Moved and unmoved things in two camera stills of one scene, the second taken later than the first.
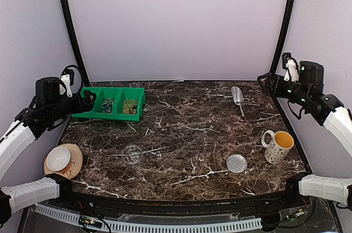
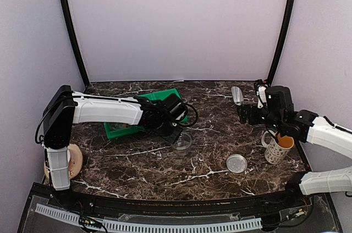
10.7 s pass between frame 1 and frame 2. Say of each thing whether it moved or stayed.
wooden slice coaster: stayed
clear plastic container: moved
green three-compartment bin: moved
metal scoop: stayed
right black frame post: stayed
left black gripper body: moved
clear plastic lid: stayed
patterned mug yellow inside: stayed
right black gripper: moved
